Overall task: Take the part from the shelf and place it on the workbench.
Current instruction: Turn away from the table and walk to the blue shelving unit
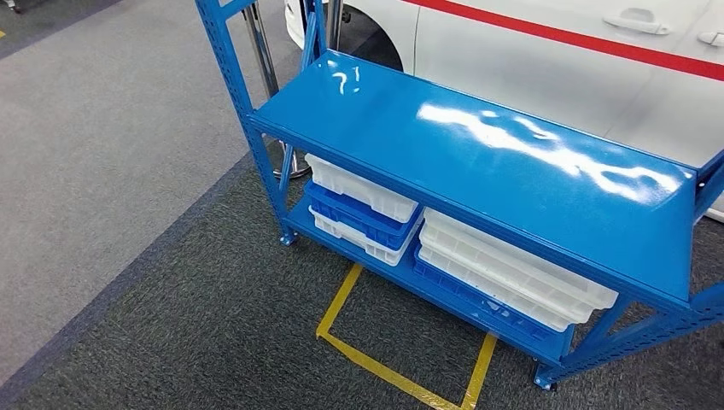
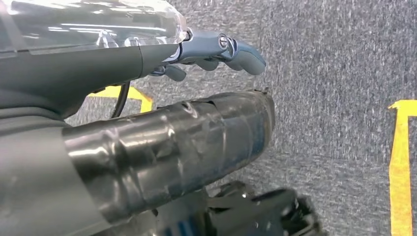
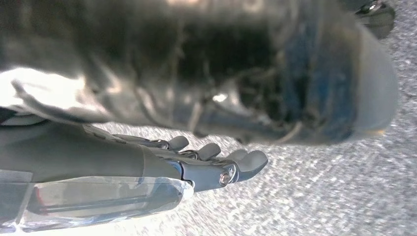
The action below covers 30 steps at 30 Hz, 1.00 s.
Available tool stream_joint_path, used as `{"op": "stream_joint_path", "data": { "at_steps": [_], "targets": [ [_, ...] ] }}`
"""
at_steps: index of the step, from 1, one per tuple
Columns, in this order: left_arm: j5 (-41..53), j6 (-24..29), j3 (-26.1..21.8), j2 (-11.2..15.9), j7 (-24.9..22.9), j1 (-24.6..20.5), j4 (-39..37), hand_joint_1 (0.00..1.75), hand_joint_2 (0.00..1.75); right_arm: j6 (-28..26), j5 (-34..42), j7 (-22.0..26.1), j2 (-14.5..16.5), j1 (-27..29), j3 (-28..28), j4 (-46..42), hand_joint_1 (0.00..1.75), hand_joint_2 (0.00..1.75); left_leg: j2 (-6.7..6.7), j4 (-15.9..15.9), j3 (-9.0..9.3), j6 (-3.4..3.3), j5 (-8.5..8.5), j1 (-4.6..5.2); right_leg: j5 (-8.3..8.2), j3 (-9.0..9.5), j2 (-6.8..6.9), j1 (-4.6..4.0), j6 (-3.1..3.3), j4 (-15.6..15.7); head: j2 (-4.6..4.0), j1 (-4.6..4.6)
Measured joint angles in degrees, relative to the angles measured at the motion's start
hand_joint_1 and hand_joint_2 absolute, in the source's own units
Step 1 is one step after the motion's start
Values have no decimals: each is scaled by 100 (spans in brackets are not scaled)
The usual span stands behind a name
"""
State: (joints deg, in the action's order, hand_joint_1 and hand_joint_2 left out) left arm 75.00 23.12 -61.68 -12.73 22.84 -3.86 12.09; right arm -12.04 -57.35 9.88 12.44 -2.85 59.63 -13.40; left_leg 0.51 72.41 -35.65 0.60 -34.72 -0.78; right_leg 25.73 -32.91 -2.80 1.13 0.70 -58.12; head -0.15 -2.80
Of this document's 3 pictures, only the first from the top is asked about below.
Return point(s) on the white car with red stripe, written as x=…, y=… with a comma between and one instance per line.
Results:
x=509, y=68

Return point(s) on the chrome stanchion post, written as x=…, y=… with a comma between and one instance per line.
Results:
x=260, y=51
x=334, y=22

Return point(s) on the blue metal shelf rack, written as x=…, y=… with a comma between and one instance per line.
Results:
x=481, y=170

